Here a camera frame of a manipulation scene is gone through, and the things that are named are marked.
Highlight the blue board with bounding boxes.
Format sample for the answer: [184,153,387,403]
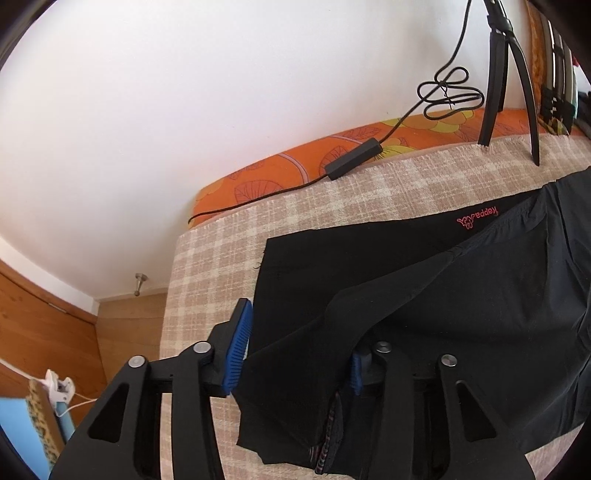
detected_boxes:
[0,397,77,467]

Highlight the beige plaid blanket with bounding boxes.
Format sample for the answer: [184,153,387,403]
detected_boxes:
[159,131,591,480]

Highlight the wooden door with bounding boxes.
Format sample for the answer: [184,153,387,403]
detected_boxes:
[0,258,109,398]

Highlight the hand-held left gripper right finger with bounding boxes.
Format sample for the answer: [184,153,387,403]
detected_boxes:
[348,340,527,480]

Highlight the black ring light cable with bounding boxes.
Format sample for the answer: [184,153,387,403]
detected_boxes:
[187,0,492,227]

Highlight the folded silver tripod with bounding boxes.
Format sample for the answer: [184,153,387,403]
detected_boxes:
[538,9,583,137]

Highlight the small black tripod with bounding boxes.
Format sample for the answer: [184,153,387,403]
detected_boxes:
[478,0,542,167]

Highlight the white plastic clip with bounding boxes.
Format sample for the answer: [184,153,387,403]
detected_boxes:
[28,369,75,409]

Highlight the orange floral mattress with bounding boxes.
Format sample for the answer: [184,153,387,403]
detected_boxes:
[191,108,546,227]

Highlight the white cable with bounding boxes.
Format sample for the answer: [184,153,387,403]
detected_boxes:
[0,360,100,416]

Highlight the black pants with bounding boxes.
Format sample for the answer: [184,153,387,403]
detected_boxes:
[235,168,591,476]

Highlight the orange patterned panel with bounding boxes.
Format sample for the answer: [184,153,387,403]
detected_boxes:
[526,0,555,127]

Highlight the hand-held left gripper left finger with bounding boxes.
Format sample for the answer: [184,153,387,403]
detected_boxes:
[48,298,254,480]

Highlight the leopard print cloth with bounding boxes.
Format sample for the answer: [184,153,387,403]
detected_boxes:
[25,378,68,462]

